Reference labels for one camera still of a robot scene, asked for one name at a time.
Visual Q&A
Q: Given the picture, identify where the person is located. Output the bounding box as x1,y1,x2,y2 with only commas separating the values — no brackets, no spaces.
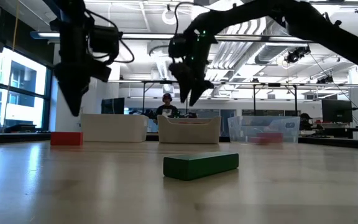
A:
155,92,180,118
299,112,323,131

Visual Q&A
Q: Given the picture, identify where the red wooden block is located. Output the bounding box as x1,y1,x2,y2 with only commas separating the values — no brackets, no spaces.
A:
50,131,84,147
249,136,273,145

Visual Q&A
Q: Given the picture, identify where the large window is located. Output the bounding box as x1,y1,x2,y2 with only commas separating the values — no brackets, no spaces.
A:
0,46,55,133

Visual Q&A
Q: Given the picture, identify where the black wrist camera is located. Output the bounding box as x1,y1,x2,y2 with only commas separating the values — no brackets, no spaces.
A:
168,33,188,59
88,25,121,60

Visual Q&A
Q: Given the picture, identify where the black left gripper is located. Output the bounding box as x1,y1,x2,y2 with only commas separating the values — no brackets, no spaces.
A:
53,18,111,116

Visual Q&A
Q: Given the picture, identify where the white ring lamp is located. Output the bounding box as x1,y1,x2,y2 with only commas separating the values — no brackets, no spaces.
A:
161,6,180,26

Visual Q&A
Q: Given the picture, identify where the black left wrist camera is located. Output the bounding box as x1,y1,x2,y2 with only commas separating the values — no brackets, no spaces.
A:
88,25,121,60

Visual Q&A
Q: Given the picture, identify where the clear plastic bin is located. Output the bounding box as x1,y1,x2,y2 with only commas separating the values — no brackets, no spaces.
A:
227,116,301,144

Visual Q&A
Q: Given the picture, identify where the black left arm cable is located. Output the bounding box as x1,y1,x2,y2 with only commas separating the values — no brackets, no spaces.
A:
85,8,135,65

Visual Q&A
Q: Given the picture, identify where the black ceiling camera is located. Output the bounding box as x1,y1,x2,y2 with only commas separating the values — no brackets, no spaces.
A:
283,45,311,65

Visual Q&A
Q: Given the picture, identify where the grey plastic bin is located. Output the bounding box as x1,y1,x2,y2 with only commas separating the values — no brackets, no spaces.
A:
156,114,222,144

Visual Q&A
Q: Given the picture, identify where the black monitor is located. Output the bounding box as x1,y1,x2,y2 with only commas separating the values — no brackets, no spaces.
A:
101,97,126,115
321,98,353,124

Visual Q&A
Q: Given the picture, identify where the black aluminium table frame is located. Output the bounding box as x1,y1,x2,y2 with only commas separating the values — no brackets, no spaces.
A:
0,131,358,151

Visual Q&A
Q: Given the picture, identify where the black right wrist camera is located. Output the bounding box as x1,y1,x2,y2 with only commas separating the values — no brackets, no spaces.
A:
168,33,188,59

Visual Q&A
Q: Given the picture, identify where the green wooden block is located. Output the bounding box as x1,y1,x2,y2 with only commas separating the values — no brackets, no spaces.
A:
163,152,240,182

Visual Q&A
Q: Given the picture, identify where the white plastic bin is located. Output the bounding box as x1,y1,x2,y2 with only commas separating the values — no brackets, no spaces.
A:
80,113,149,143

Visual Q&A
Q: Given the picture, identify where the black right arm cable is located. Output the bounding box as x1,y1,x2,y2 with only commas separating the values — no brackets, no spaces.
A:
149,1,211,57

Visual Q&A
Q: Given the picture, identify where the black background metal frame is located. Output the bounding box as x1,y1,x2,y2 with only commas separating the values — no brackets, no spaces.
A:
141,80,190,116
252,82,298,118

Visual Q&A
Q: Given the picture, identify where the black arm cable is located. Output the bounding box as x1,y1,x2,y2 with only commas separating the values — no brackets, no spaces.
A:
85,8,135,65
149,1,211,57

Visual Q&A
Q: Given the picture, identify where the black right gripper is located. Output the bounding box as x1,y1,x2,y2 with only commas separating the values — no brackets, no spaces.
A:
169,32,217,106

